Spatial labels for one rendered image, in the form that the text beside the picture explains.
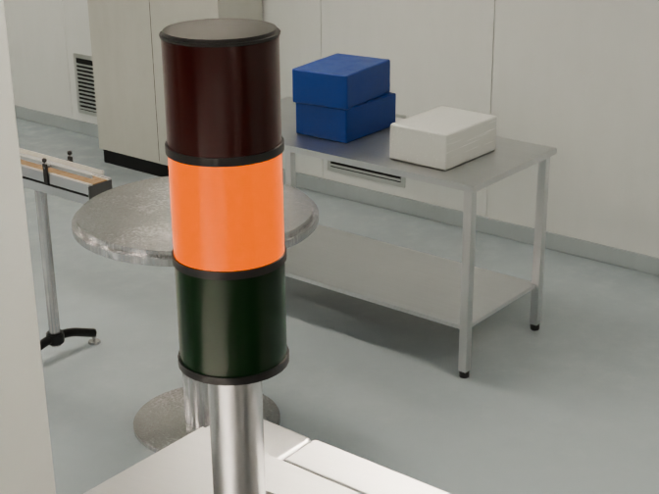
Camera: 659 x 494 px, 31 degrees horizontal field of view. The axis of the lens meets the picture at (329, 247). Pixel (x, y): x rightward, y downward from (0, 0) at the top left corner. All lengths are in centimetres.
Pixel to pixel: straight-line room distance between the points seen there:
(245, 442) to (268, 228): 11
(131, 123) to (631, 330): 380
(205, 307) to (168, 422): 446
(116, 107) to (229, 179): 777
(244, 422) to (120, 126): 774
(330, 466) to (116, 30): 751
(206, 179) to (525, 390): 480
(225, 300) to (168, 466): 17
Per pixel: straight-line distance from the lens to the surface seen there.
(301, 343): 564
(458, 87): 691
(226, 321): 52
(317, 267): 587
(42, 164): 516
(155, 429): 493
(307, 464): 66
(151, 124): 804
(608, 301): 621
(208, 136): 49
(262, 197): 50
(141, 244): 430
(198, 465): 66
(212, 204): 50
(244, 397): 55
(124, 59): 810
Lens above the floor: 244
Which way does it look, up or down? 21 degrees down
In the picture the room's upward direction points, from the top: 1 degrees counter-clockwise
